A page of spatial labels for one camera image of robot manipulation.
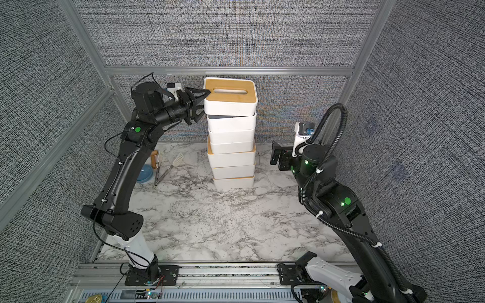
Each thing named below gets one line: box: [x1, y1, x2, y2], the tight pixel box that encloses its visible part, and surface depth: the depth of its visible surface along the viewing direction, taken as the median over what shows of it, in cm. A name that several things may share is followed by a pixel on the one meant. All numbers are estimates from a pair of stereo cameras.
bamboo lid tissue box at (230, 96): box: [203, 77, 258, 117], surface depth 64 cm
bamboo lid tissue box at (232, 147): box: [209, 140, 255, 155], surface depth 76 cm
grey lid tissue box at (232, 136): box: [208, 128, 256, 144], surface depth 72 cm
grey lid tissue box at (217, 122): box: [206, 112, 258, 132], surface depth 68 cm
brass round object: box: [85, 294, 103, 303], surface depth 66 cm
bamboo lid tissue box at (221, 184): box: [212, 175, 255, 192], surface depth 95 cm
